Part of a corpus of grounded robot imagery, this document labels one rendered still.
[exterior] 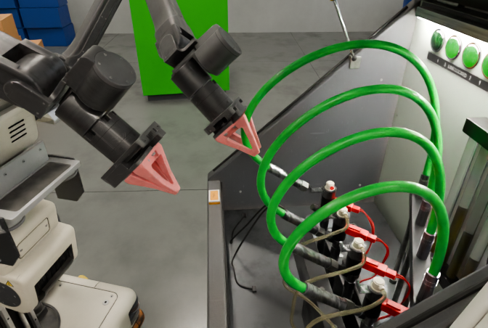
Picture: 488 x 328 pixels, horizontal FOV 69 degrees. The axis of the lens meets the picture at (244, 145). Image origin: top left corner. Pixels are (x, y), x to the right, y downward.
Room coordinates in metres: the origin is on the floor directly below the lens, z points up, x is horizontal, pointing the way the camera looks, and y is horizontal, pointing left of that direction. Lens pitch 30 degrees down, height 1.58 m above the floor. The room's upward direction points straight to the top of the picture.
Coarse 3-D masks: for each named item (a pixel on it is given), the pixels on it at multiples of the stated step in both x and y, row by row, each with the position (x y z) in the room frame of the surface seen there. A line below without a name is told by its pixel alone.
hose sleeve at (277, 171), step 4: (272, 164) 0.58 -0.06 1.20; (272, 168) 0.57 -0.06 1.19; (276, 168) 0.58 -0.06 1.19; (280, 168) 0.58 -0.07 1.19; (272, 172) 0.57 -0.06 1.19; (276, 172) 0.57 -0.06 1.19; (280, 172) 0.58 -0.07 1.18; (284, 172) 0.58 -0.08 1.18; (280, 176) 0.57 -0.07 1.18; (284, 176) 0.57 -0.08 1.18; (296, 180) 0.58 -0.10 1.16; (300, 180) 0.58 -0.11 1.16; (296, 184) 0.58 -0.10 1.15; (300, 184) 0.58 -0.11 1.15
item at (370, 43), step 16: (336, 48) 0.58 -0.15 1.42; (352, 48) 0.58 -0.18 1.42; (384, 48) 0.59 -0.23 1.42; (400, 48) 0.59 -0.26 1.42; (304, 64) 0.58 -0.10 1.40; (416, 64) 0.59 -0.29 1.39; (272, 80) 0.58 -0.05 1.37; (432, 80) 0.60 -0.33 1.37; (256, 96) 0.57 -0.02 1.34; (432, 96) 0.60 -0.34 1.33; (240, 128) 0.58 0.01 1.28; (256, 160) 0.57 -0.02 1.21
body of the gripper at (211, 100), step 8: (208, 88) 0.58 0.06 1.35; (216, 88) 0.59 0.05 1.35; (200, 96) 0.58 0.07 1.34; (208, 96) 0.58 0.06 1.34; (216, 96) 0.58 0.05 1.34; (224, 96) 0.59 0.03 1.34; (200, 104) 0.58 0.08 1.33; (208, 104) 0.57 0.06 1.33; (216, 104) 0.57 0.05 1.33; (224, 104) 0.58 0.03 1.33; (232, 104) 0.56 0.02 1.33; (208, 112) 0.57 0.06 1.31; (216, 112) 0.57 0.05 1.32; (224, 112) 0.54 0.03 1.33; (232, 112) 0.54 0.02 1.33; (208, 120) 0.58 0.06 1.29; (216, 120) 0.54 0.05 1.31; (224, 120) 0.58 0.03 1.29; (208, 128) 0.54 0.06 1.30
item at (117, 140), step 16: (112, 112) 0.48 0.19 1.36; (96, 128) 0.44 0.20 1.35; (112, 128) 0.44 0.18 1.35; (128, 128) 0.46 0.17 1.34; (96, 144) 0.43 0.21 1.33; (112, 144) 0.43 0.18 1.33; (128, 144) 0.44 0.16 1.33; (144, 144) 0.42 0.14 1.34; (112, 160) 0.43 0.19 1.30; (128, 160) 0.43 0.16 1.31
